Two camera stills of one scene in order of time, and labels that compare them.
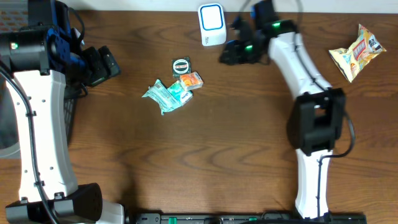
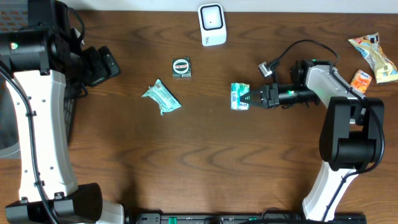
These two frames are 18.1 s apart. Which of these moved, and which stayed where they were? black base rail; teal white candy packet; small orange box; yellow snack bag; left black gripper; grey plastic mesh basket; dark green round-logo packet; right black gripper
Moved: right black gripper; yellow snack bag; teal white candy packet; small orange box
Stayed: black base rail; left black gripper; grey plastic mesh basket; dark green round-logo packet
